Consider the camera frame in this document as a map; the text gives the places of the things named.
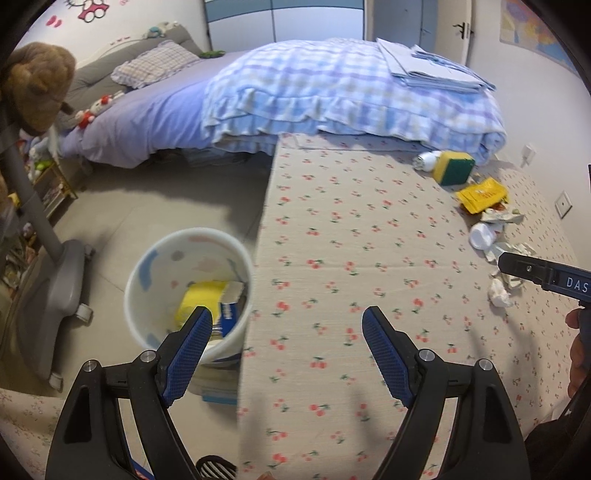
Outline white tissue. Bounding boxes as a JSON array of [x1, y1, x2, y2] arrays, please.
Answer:
[[488, 276, 524, 308]]

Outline white plastic cup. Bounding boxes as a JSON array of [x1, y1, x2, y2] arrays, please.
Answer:
[[469, 222, 497, 251]]

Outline torn silver snack wrapper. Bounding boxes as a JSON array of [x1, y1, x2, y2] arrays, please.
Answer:
[[481, 208, 525, 224]]

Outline yellow snack wrapper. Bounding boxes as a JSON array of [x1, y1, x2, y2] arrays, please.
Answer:
[[457, 177, 508, 215]]

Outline yellow green sponge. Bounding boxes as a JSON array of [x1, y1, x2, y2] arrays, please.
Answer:
[[433, 151, 476, 186]]

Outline white yogurt bottle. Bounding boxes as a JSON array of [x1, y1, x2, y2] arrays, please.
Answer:
[[412, 151, 442, 173]]

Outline dark blue carton box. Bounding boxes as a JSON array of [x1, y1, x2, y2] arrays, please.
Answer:
[[216, 301, 239, 337]]

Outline yellow paper box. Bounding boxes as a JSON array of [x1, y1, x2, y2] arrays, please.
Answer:
[[174, 280, 245, 336]]

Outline white patterned trash bin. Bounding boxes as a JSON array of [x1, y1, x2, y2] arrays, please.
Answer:
[[124, 228, 253, 367]]

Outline person right hand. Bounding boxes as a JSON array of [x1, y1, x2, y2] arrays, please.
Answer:
[[565, 309, 588, 398]]

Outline floral fabric seat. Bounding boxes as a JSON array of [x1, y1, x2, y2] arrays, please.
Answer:
[[0, 388, 64, 479]]

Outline striped slipper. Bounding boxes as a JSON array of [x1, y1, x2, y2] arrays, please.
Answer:
[[195, 455, 236, 480]]

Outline grey rolling chair stand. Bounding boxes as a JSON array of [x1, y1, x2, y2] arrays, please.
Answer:
[[0, 105, 96, 393]]

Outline folded blue bed sheets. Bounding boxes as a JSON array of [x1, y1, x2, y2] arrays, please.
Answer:
[[377, 39, 496, 94]]

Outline blue plaid ruffled blanket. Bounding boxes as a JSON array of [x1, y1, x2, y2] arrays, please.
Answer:
[[199, 38, 507, 164]]

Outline wooden toy shelf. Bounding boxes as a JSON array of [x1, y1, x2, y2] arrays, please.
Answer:
[[28, 160, 78, 218]]

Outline hello kitty plush toy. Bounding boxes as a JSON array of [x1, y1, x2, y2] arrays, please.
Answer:
[[75, 90, 125, 129]]

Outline purple bed mattress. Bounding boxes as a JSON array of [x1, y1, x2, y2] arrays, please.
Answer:
[[58, 52, 242, 169]]

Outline brown plush blanket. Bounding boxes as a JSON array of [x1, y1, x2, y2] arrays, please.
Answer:
[[1, 42, 76, 136]]

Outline grey headboard cushion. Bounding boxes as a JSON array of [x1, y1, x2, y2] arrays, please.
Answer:
[[55, 25, 202, 131]]

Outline green plush toy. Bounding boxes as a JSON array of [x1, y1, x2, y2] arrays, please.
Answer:
[[198, 50, 225, 59]]

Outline blue white wardrobe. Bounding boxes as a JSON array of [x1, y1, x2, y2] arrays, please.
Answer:
[[204, 0, 365, 52]]

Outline plaid pillow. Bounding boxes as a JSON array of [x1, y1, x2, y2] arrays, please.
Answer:
[[110, 40, 200, 90]]

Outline white wall switch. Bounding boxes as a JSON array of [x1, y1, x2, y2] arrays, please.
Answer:
[[554, 191, 573, 219]]

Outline white wall socket plug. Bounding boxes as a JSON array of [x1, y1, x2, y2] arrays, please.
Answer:
[[521, 143, 536, 165]]

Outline wall map poster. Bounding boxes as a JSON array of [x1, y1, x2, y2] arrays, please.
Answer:
[[499, 0, 577, 75]]

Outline white door with handle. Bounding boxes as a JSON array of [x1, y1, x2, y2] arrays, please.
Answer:
[[370, 0, 475, 68]]

